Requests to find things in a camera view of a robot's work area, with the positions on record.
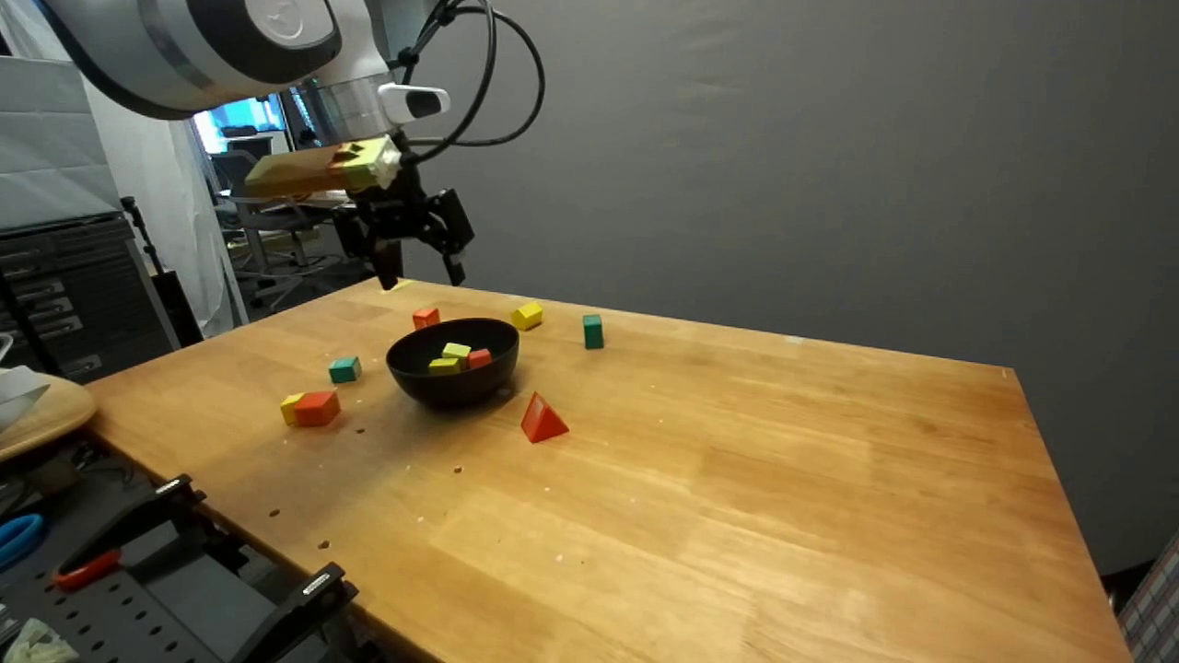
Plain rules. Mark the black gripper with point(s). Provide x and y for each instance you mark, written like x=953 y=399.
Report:
x=389 y=216

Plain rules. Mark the red wooden cube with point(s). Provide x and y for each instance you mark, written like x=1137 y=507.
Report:
x=426 y=317

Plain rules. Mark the yellow wooden cube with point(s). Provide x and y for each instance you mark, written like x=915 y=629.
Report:
x=443 y=367
x=458 y=351

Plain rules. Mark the large yellow wooden block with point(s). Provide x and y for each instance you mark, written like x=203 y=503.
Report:
x=528 y=313

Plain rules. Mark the green wooden cube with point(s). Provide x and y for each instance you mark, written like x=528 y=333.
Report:
x=342 y=370

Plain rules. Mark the large green wooden block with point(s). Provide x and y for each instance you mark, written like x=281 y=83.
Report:
x=595 y=330

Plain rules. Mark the red wooden wedge block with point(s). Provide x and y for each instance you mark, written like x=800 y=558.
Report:
x=541 y=421

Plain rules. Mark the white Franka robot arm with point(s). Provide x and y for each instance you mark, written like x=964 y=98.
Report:
x=206 y=40

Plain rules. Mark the black bowl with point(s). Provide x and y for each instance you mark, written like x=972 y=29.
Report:
x=455 y=392

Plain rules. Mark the blue computer monitor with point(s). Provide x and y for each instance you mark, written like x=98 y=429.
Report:
x=242 y=119

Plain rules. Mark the black tripod leg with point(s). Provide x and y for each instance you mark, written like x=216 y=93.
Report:
x=170 y=287

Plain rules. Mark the black equipment cabinet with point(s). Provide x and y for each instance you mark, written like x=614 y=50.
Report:
x=76 y=306

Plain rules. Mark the grey fabric backdrop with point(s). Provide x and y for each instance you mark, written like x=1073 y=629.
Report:
x=795 y=159

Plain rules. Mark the round wooden board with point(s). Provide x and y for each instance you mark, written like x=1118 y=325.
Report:
x=56 y=416

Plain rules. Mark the white crumpled cloth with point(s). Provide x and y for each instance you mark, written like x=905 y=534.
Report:
x=20 y=392

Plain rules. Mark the black pegboard bench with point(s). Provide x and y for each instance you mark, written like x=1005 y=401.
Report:
x=160 y=612

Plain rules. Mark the white crumpled item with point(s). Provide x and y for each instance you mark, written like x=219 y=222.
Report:
x=36 y=640

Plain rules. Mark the plaid fabric chair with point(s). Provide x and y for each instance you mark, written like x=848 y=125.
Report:
x=1163 y=612

